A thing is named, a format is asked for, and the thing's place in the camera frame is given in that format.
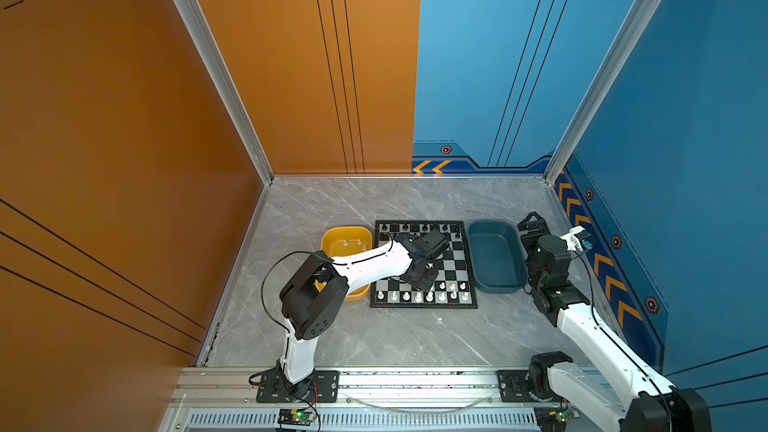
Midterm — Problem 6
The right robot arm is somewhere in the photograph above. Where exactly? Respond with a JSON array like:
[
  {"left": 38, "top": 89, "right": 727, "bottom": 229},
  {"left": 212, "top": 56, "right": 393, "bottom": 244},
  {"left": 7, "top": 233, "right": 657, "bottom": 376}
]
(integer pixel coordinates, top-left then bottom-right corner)
[{"left": 517, "top": 212, "right": 712, "bottom": 431}]

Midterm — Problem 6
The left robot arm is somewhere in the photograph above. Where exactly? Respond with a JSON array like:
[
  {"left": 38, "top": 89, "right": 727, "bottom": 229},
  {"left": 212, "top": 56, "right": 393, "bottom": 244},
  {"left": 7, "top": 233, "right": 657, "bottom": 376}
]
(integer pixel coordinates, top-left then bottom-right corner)
[{"left": 276, "top": 230, "right": 450, "bottom": 399}]

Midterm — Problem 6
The black white chess board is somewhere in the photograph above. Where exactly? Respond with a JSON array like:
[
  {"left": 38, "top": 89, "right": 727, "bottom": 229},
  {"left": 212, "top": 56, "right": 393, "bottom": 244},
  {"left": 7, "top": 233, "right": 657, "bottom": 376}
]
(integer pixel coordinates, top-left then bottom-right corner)
[{"left": 369, "top": 220, "right": 478, "bottom": 310}]

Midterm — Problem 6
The right circuit board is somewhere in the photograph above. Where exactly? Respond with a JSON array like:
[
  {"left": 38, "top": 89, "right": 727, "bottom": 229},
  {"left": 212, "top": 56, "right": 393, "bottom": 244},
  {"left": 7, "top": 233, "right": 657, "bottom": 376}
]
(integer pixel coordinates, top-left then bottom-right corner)
[{"left": 535, "top": 408, "right": 574, "bottom": 432}]

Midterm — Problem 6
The left green circuit board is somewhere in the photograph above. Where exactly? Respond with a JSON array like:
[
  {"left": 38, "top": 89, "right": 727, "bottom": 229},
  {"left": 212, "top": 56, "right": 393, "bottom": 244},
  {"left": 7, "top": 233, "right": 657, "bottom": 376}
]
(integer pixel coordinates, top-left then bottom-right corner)
[{"left": 276, "top": 408, "right": 320, "bottom": 431}]

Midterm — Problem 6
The teal plastic tray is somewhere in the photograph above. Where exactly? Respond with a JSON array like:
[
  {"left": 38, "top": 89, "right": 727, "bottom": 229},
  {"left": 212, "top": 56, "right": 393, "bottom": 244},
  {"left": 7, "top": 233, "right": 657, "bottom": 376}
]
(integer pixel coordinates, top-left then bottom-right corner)
[{"left": 467, "top": 220, "right": 526, "bottom": 294}]

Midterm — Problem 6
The yellow plastic tray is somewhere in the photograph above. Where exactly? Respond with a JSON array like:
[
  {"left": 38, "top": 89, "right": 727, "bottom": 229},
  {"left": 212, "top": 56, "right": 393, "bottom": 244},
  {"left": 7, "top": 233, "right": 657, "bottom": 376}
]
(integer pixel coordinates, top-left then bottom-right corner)
[{"left": 320, "top": 226, "right": 374, "bottom": 303}]

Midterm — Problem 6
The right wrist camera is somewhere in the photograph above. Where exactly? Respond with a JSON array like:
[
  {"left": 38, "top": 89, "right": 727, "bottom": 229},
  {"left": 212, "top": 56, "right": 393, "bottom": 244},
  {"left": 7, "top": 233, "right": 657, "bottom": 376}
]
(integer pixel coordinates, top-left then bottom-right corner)
[{"left": 560, "top": 226, "right": 594, "bottom": 253}]

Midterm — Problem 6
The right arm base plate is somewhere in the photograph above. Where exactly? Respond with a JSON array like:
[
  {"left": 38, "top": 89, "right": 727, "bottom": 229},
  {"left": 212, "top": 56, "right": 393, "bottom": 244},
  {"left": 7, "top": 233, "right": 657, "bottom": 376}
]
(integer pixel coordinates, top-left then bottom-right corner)
[{"left": 496, "top": 369, "right": 558, "bottom": 403}]

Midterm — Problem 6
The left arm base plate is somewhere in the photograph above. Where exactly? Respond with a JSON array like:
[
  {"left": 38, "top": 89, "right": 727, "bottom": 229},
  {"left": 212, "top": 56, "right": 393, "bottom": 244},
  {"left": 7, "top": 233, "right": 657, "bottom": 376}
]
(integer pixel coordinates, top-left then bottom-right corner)
[{"left": 249, "top": 368, "right": 340, "bottom": 404}]

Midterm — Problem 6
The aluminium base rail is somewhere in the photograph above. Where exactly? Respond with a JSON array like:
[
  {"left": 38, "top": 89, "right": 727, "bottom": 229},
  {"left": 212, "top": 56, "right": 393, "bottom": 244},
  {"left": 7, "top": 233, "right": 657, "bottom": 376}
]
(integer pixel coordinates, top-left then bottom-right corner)
[{"left": 167, "top": 365, "right": 673, "bottom": 409}]

